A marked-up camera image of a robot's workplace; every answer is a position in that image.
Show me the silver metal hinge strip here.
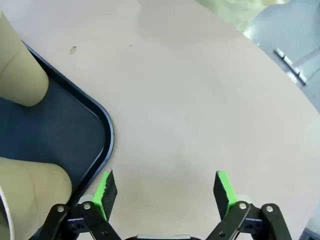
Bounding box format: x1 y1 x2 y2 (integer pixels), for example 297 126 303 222
273 47 308 85

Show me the black plastic tray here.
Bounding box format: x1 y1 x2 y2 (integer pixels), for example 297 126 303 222
0 39 115 240

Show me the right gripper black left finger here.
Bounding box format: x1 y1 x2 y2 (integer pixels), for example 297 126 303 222
43 169 121 240

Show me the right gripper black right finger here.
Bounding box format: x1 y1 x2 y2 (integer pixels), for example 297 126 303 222
204 170 293 240

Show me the tall brown paper cup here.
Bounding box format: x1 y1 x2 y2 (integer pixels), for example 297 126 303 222
0 9 50 108
0 156 73 240

